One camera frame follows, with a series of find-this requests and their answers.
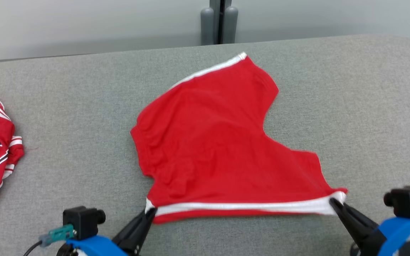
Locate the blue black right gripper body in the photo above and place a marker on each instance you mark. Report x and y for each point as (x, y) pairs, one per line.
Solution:
(397, 236)

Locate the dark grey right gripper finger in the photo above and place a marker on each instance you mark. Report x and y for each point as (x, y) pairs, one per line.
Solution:
(351, 231)
(361, 222)

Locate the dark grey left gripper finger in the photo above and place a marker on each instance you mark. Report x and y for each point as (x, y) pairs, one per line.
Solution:
(130, 231)
(141, 238)

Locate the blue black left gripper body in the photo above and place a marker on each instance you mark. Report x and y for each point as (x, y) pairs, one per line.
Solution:
(94, 247)

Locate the red shorts white trim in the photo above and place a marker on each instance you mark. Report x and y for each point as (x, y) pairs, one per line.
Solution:
(208, 142)

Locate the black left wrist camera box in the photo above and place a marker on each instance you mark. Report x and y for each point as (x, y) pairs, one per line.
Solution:
(82, 220)

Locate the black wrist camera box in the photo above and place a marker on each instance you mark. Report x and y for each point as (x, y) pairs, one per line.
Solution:
(404, 201)
(82, 220)

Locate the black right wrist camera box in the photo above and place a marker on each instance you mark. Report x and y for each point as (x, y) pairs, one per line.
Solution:
(404, 201)

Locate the aluminium partition post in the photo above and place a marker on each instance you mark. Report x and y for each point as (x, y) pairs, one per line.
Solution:
(208, 25)

